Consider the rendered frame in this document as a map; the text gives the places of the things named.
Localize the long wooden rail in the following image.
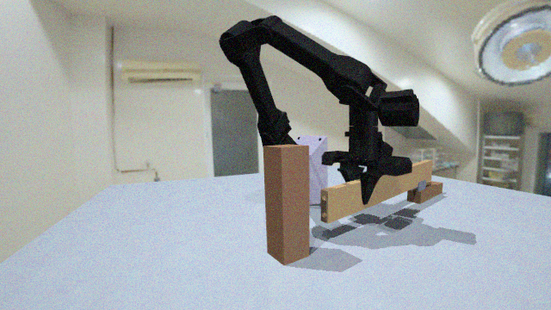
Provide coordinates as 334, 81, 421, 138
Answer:
320, 159, 432, 224

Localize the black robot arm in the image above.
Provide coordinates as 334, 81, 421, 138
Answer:
219, 15, 419, 147

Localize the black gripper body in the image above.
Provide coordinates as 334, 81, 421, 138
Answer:
322, 126, 412, 177

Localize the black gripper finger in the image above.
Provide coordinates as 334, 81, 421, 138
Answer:
337, 167, 365, 182
360, 171, 383, 205

